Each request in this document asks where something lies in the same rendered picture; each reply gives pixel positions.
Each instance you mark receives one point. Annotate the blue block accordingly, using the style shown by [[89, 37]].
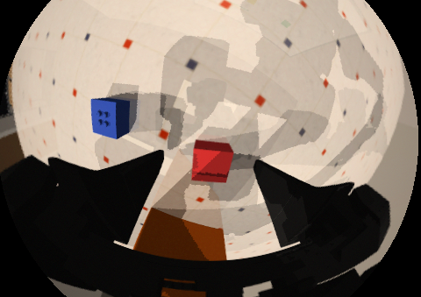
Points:
[[110, 117]]

